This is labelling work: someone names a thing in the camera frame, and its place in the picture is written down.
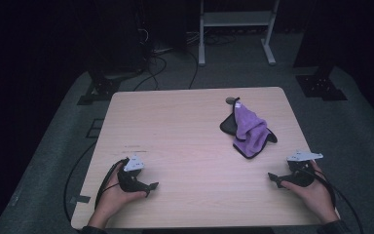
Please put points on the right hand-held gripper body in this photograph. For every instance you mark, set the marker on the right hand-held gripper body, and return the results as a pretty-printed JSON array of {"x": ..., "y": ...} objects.
[{"x": 300, "y": 177}]

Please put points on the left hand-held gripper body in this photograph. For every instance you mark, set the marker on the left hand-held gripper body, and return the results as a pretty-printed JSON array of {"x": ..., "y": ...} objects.
[{"x": 130, "y": 182}]

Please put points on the purple cloth with black edge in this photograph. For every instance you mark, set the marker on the purple cloth with black edge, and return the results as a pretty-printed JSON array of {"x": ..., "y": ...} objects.
[{"x": 250, "y": 130}]

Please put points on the person's left hand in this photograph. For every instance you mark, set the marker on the person's left hand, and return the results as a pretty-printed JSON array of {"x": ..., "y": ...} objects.
[{"x": 113, "y": 198}]

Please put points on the person's right hand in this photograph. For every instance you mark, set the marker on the person's right hand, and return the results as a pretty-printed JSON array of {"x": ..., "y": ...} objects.
[{"x": 316, "y": 198}]

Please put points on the grey floor tape strip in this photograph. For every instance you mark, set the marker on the grey floor tape strip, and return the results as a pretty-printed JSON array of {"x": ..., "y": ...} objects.
[{"x": 80, "y": 199}]

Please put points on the black stand with square base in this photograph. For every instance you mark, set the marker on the black stand with square base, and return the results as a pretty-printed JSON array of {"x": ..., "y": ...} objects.
[{"x": 321, "y": 84}]

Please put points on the black stand with angled base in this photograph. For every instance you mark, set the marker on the black stand with angled base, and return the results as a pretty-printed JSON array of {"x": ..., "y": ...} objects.
[{"x": 102, "y": 87}]

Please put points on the white metal stand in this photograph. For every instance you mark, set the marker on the white metal stand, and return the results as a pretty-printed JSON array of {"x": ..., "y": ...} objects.
[{"x": 237, "y": 18}]

